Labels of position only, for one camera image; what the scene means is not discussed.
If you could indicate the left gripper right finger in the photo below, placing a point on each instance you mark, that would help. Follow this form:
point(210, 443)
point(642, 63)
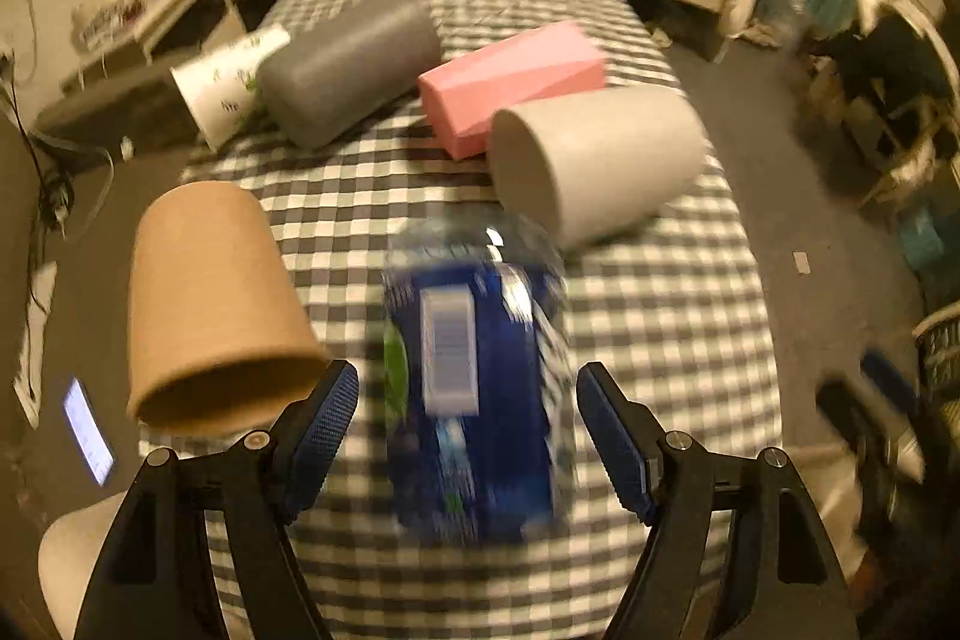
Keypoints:
point(782, 578)

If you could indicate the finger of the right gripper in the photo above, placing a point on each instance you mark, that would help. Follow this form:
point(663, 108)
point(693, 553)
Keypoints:
point(888, 380)
point(855, 407)

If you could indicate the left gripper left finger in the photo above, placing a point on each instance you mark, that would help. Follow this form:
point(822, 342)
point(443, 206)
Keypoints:
point(154, 577)

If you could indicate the blue plastic bottle cup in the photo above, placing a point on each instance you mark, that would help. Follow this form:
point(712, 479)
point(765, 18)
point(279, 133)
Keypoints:
point(478, 385)

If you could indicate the brown paper cup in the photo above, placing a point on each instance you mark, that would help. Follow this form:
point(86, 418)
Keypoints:
point(218, 340)

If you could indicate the beige plastic cup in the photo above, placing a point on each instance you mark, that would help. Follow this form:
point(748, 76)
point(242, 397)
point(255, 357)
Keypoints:
point(590, 165)

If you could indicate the pink faceted cup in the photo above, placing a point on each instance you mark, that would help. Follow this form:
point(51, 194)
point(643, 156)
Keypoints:
point(460, 98)

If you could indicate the white printed paper cup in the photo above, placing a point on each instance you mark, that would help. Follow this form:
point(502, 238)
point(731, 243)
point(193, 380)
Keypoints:
point(219, 88)

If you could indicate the grey plastic cup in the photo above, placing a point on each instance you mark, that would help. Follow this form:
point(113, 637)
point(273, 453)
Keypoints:
point(333, 76)

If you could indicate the glowing smartphone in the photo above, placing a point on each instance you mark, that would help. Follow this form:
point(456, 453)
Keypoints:
point(84, 428)

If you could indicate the white paper strip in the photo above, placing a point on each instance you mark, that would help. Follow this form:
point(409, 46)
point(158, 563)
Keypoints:
point(28, 381)

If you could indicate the chair with clothes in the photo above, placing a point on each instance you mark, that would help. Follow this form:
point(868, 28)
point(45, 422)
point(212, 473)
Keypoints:
point(880, 112)

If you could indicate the clear water jug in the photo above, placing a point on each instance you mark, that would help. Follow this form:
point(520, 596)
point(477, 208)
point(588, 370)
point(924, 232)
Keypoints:
point(786, 20)

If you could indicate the dark grey sofa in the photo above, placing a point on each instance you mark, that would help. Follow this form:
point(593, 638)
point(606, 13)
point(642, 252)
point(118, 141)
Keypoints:
point(77, 209)

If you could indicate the white bedside table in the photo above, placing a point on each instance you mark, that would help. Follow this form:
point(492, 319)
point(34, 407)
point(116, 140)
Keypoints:
point(162, 27)

